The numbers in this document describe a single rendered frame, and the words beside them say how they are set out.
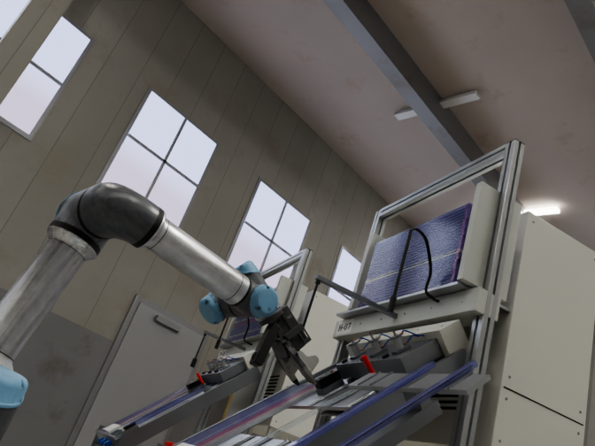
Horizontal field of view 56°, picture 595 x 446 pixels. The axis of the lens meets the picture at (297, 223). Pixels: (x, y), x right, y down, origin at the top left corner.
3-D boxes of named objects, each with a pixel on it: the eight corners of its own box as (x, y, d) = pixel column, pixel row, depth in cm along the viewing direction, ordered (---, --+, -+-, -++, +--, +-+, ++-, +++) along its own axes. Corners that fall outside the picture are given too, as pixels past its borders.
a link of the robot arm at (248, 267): (220, 277, 149) (242, 263, 154) (241, 312, 149) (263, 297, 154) (233, 269, 143) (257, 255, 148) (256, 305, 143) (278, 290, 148)
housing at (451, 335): (459, 380, 146) (438, 329, 148) (360, 384, 188) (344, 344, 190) (480, 368, 150) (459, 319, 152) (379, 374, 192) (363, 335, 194)
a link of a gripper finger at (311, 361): (331, 369, 144) (307, 342, 147) (314, 383, 141) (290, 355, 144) (328, 373, 146) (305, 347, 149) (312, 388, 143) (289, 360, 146)
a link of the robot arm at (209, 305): (217, 298, 132) (249, 277, 140) (191, 299, 141) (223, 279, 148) (229, 327, 134) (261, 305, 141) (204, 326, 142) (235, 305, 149)
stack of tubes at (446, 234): (453, 282, 156) (470, 202, 167) (357, 308, 200) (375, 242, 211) (487, 301, 159) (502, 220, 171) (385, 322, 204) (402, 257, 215)
